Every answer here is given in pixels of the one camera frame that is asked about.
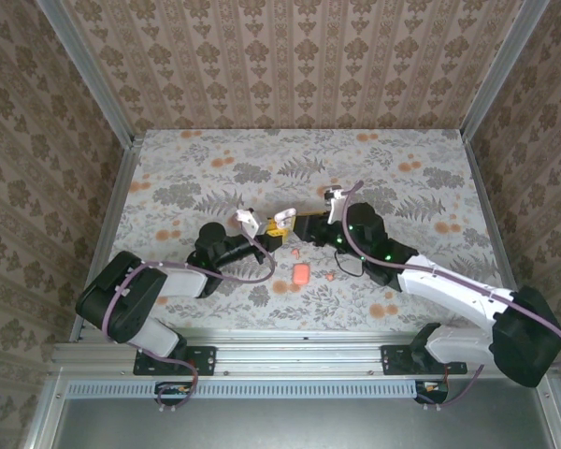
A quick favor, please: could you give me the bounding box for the right small wired controller board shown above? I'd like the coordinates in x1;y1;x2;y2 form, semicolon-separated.
415;379;450;404

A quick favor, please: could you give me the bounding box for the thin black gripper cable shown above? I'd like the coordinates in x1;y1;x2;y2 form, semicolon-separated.
333;250;365;278

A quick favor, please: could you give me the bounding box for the aluminium front mounting rail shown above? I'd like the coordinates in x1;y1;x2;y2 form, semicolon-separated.
50;326;554;376

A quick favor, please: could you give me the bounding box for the right aluminium side rail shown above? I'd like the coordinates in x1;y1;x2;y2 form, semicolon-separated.
462;138;535;341

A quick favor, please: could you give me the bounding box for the right aluminium corner post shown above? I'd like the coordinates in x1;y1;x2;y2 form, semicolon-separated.
461;0;552;141

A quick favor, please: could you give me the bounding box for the aluminium corner post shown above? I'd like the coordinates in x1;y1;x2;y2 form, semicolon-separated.
35;0;136;147
461;0;552;141

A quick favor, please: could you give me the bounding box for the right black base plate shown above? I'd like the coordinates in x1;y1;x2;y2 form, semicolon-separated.
381;344;468;375

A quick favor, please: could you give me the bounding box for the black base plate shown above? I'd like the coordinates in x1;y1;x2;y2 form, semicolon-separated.
133;344;217;376
381;344;468;375

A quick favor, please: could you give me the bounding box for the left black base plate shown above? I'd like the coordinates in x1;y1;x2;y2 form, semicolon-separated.
133;344;217;376

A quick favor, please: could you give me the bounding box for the left aluminium corner post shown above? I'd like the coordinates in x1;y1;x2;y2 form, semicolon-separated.
35;0;136;147

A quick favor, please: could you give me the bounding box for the grey metal sheet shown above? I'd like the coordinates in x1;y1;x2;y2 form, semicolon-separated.
50;378;558;449

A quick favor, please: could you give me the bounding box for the aluminium side rail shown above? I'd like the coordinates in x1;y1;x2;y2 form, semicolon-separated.
68;135;145;342
462;138;535;341

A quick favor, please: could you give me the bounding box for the floral patterned table cover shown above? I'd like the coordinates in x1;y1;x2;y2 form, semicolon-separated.
93;128;499;332

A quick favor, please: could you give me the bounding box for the left aluminium side rail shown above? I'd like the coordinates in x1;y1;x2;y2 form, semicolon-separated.
68;135;145;342

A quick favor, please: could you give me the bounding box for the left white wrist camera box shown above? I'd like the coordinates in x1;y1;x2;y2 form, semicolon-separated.
234;208;266;236

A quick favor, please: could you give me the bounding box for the left small wired controller board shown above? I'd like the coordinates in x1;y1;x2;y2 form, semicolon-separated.
155;382;194;406

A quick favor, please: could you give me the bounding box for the small wired controller board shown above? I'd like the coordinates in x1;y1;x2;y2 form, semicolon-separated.
415;379;450;404
155;382;194;406

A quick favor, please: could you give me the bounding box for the grey slotted cable duct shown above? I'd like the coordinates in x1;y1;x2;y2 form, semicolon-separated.
67;378;418;399

